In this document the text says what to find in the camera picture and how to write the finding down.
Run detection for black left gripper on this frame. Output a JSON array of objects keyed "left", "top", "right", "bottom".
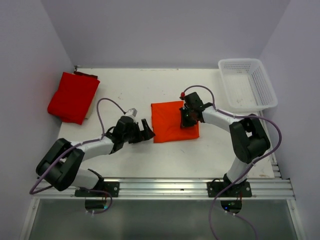
[{"left": 122, "top": 118, "right": 155, "bottom": 143}]

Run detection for orange t shirt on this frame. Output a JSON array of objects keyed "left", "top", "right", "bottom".
[{"left": 151, "top": 100, "right": 200, "bottom": 144}]

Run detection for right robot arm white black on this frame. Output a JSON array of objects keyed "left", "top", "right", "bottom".
[{"left": 179, "top": 92, "right": 271, "bottom": 198}]

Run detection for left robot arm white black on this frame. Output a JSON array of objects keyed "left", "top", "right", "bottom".
[{"left": 35, "top": 116, "right": 155, "bottom": 197}]

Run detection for white plastic basket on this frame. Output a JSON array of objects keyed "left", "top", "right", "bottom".
[{"left": 218, "top": 58, "right": 278, "bottom": 113}]

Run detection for folded red t shirt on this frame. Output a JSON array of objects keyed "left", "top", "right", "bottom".
[{"left": 47, "top": 71, "right": 100, "bottom": 125}]

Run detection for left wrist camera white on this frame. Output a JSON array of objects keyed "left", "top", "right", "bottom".
[{"left": 124, "top": 108, "right": 138, "bottom": 118}]

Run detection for aluminium mounting rail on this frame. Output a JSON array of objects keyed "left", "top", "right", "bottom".
[{"left": 32, "top": 176, "right": 296, "bottom": 201}]

